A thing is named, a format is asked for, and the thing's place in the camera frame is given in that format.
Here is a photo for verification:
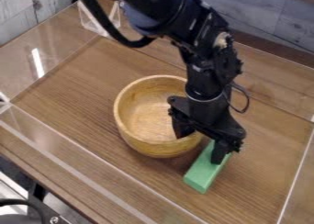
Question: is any clear acrylic enclosure wall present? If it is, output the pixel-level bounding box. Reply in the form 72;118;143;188
0;7;314;224

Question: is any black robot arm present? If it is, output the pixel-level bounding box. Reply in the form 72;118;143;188
82;0;246;164

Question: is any black cable lower left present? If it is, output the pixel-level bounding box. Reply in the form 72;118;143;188
0;198;47;224

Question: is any round wooden bowl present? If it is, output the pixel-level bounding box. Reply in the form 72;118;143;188
113;75;202;158

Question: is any clear acrylic corner bracket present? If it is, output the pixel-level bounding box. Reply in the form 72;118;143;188
78;1;122;38

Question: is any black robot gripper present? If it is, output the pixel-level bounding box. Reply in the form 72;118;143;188
166;94;247;165

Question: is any black metal table leg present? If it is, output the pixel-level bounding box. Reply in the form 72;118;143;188
27;184;72;224

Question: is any green rectangular stick block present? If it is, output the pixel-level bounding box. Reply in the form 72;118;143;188
183;141;231;194

